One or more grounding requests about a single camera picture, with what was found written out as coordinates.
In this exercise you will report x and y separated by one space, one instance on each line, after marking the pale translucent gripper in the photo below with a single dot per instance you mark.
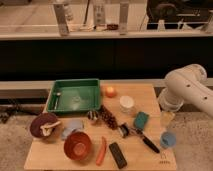
167 139

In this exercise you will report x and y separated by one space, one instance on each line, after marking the black handled brush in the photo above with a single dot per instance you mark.
126 131

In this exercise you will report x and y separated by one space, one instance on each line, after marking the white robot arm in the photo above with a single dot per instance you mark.
186 84

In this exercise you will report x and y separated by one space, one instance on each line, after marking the teal sponge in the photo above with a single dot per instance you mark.
141 120

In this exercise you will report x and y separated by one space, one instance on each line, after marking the black remote control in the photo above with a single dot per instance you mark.
117 155

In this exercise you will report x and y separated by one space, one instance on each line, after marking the dark grape bunch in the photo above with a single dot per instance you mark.
108 118

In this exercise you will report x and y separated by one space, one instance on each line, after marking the orange carrot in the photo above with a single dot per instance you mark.
102 152

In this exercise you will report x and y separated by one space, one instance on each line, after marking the orange fruit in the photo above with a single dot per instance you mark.
110 92

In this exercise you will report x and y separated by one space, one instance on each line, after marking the striped small ball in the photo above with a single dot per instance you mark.
92 115

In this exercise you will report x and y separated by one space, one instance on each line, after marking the orange red bowl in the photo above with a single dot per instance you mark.
77 146

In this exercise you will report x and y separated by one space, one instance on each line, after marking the light blue cloth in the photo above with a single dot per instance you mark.
72 126

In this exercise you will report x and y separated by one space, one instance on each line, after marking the green plastic tray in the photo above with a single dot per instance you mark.
77 95

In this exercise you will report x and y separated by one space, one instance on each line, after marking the metal spoon in tray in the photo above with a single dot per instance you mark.
58 94

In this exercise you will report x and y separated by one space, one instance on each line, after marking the beige mushroom toy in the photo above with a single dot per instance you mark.
48 128

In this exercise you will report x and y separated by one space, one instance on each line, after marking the maroon bowl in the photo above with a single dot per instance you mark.
39 121

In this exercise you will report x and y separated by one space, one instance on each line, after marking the dark machine on shelf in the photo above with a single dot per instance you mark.
192 11

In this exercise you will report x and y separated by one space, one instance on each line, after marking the grey post right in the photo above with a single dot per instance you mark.
123 16

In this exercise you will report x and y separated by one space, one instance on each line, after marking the grey post left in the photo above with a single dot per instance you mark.
60 17

